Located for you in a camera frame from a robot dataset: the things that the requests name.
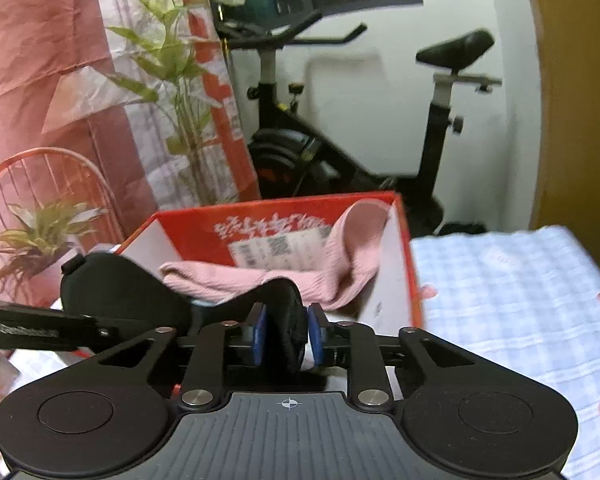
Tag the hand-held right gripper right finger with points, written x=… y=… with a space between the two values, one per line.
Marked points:
x=316 y=340

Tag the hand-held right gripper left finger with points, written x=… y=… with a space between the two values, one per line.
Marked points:
x=257 y=337

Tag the black glove with white tips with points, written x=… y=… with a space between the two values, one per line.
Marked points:
x=285 y=330

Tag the pink knitted cloth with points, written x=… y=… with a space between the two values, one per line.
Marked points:
x=230 y=280

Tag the red strawberry print cardboard box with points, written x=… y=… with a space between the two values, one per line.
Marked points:
x=190 y=230

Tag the small potted plant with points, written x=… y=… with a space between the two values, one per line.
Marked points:
x=40 y=235

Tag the black exercise bike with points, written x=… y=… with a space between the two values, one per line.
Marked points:
x=290 y=150

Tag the plaid strawberry print bedsheet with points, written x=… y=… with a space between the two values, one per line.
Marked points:
x=505 y=310

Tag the tall artificial leafy plant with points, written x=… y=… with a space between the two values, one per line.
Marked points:
x=180 y=60

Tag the pink printed backdrop cloth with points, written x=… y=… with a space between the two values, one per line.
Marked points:
x=30 y=60

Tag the wooden door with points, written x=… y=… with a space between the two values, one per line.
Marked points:
x=580 y=110

